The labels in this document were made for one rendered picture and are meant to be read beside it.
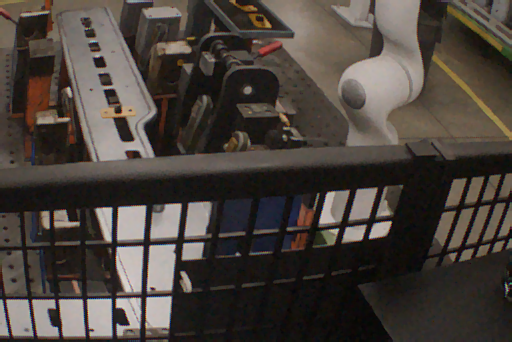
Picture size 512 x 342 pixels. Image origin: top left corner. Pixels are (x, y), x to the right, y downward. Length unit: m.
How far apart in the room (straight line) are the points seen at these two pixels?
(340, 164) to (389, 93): 1.07
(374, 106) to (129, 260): 0.61
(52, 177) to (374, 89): 1.17
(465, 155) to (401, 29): 0.99
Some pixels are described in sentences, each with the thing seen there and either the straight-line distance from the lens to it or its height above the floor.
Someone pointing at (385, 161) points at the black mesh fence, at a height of 1.55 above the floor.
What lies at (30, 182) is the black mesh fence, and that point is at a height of 1.55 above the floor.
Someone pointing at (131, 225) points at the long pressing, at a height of 1.00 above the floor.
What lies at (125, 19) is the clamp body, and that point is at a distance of 2.22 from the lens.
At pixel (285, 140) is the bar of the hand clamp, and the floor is 1.21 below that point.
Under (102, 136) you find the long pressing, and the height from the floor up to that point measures 1.00.
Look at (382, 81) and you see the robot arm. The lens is 1.62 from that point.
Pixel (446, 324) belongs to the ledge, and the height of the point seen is 1.43.
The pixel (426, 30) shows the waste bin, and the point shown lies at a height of 0.47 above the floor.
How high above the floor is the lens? 1.83
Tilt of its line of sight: 32 degrees down
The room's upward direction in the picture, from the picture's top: 11 degrees clockwise
